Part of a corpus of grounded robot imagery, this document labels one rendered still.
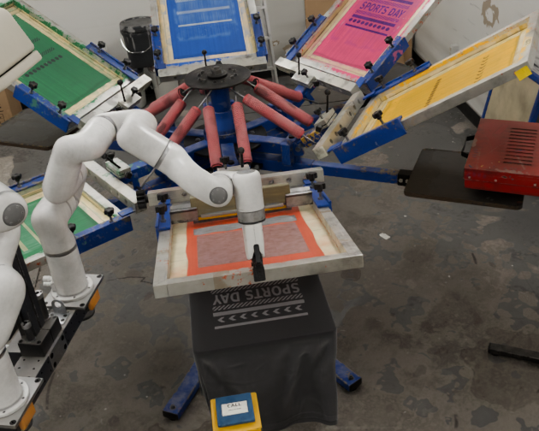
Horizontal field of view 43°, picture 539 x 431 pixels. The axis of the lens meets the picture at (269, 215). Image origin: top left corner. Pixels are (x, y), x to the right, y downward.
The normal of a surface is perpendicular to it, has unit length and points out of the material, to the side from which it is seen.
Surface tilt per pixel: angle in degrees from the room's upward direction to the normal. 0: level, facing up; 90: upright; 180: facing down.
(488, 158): 0
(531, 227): 0
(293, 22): 90
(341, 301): 0
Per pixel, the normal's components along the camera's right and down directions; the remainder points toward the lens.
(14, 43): 0.85, -0.36
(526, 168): -0.08, -0.84
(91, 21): 0.14, 0.52
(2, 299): 0.63, 0.25
